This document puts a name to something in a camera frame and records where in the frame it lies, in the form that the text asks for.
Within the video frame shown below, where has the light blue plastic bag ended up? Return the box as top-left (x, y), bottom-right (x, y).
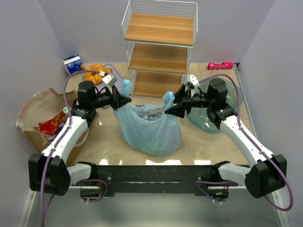
top-left (114, 91), bottom-right (182, 157)

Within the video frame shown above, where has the green label water bottle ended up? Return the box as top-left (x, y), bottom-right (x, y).
top-left (63, 107), bottom-right (69, 118)

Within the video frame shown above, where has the red candy bag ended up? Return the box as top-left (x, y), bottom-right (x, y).
top-left (37, 111), bottom-right (66, 143)

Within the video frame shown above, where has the brown paper grocery bag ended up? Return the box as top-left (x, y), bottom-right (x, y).
top-left (16, 88), bottom-right (66, 153)

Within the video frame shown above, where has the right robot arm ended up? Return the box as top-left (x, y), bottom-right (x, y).
top-left (165, 76), bottom-right (290, 198)

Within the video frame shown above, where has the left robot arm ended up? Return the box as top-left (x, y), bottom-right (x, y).
top-left (28, 81), bottom-right (131, 196)

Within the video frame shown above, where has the clear green food container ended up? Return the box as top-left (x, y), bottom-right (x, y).
top-left (186, 79), bottom-right (238, 133)

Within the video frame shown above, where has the lavender cutting board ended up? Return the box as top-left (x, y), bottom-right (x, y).
top-left (82, 64), bottom-right (124, 91)

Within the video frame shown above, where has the bread slice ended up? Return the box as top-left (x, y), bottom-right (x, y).
top-left (105, 68), bottom-right (112, 74)

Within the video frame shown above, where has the glazed bundt cake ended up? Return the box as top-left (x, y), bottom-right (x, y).
top-left (84, 64), bottom-right (105, 85)

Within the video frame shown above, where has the pink box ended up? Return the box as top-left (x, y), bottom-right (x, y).
top-left (207, 61), bottom-right (233, 70)

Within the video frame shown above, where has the blue white milk carton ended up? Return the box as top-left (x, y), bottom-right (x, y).
top-left (63, 54), bottom-right (85, 75)

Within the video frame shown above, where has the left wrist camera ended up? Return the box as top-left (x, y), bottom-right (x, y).
top-left (101, 73), bottom-right (117, 93)

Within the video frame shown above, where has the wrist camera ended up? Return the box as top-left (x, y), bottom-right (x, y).
top-left (182, 74), bottom-right (199, 90)
top-left (101, 73), bottom-right (117, 93)

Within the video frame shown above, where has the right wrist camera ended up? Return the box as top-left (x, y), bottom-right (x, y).
top-left (182, 74), bottom-right (199, 90)

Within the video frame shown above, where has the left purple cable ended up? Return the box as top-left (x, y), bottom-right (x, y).
top-left (39, 70), bottom-right (108, 227)

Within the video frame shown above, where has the white wire wooden shelf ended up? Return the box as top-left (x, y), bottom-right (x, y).
top-left (121, 0), bottom-right (198, 98)

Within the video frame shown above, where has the black base frame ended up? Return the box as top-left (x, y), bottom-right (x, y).
top-left (76, 164), bottom-right (238, 200)

